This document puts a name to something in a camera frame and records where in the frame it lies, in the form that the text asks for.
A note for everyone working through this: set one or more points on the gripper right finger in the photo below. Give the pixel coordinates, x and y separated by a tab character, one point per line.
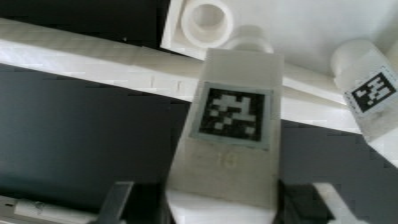
312	205

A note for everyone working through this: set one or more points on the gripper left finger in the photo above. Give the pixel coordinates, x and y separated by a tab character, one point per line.
130	204

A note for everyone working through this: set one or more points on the white table leg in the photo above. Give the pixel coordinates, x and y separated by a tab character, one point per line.
225	171
367	81

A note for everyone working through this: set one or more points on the white square table top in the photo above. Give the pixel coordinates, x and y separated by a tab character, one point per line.
308	26

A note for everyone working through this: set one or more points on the white U-shaped obstacle fence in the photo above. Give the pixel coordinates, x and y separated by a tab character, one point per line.
138	68

